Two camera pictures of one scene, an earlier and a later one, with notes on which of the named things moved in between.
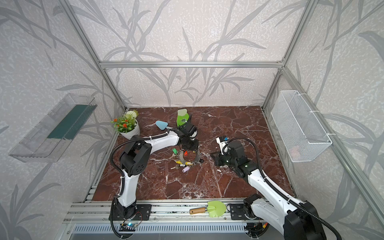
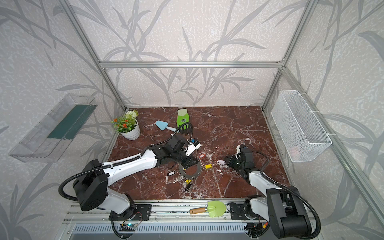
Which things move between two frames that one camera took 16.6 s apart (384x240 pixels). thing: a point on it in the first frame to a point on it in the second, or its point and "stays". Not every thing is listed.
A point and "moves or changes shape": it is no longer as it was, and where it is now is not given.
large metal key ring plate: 182,159 moves or changes shape
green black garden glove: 182,117 stays
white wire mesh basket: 301,134 stays
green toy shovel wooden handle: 216,209 stays
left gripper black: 188,142 to 186,162
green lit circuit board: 128,227 stays
